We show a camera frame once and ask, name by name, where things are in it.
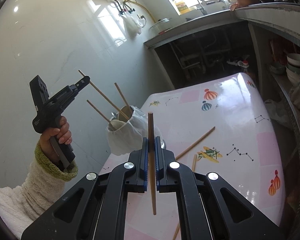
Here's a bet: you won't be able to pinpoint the bamboo chopstick dark tip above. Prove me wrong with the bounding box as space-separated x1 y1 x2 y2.
175 126 216 160

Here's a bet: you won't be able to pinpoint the cream plastic rice ladle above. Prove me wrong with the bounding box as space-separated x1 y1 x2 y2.
108 119 126 132

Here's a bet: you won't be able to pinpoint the bamboo chopstick slanted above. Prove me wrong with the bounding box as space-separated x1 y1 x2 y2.
114 82 133 113

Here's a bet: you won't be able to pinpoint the person left hand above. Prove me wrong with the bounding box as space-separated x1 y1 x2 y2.
39 115 73 163

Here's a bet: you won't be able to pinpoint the white fleece left sleeve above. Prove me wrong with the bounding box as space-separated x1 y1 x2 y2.
0 144 78 239

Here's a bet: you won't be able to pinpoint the white plastic bag liner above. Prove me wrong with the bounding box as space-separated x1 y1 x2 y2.
106 106 148 155

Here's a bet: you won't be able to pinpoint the perforated steel utensil holder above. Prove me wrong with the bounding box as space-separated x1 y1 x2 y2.
160 139 166 149

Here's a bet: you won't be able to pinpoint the hanging white plastic bag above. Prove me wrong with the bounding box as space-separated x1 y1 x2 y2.
122 15 145 38

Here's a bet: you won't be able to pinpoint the glass lid pot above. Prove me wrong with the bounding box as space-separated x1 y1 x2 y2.
150 18 172 32

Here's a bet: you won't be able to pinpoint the yellow box on sill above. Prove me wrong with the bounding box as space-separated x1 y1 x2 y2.
175 2 190 15

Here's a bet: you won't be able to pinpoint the stacked white bowls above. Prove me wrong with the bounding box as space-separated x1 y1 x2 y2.
286 53 300 86

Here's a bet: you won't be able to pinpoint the steel faucet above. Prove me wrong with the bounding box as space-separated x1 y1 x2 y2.
197 0 207 16

